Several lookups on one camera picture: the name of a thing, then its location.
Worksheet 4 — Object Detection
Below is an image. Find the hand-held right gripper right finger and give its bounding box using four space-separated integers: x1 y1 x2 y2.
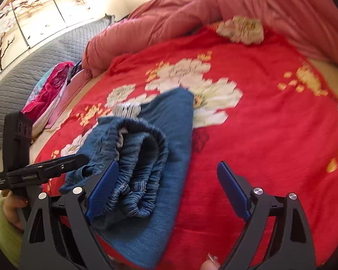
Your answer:
216 160 316 270

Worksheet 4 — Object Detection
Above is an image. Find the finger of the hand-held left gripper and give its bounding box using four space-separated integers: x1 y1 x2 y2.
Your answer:
42 153 90 180

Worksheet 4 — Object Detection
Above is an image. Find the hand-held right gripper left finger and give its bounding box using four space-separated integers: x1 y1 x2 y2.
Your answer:
18 160 120 270

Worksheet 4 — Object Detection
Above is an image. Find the blue denim pants lace trim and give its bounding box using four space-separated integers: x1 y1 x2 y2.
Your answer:
59 87 195 270

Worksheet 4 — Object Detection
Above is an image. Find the person's left forearm green sleeve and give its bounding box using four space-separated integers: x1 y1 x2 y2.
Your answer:
0 197 23 268

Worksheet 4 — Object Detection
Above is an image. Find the person's left hand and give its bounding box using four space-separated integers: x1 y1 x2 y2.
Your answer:
2 195 28 230

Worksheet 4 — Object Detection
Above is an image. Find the person's right hand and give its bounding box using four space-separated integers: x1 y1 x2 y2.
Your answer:
200 252 222 270

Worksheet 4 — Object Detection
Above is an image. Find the light blue garment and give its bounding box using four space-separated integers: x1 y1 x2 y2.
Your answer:
28 67 57 105

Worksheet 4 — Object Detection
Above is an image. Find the red floral blanket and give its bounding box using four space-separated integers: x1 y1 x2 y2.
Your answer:
28 20 338 270

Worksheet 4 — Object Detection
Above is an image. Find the grey quilted headboard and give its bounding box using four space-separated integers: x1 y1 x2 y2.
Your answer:
0 15 116 150

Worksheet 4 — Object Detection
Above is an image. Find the salmon pink quilt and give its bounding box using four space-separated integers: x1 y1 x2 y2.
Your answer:
81 0 338 79

